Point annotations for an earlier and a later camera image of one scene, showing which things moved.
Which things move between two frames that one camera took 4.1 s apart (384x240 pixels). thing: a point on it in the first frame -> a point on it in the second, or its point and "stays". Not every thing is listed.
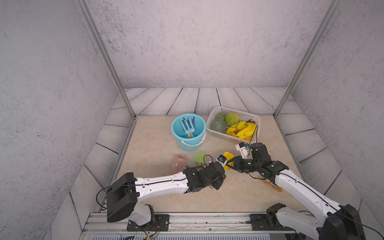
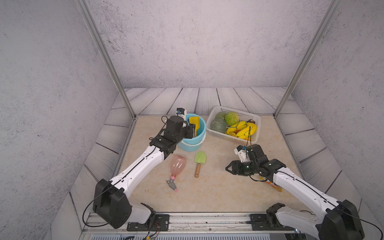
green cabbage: [231, 118] stays
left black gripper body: [216, 183] -> [187, 132]
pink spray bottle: [178, 164] stays
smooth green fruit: [220, 115] stays
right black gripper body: [245, 165] stays
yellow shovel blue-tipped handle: [228, 156] -> [195, 120]
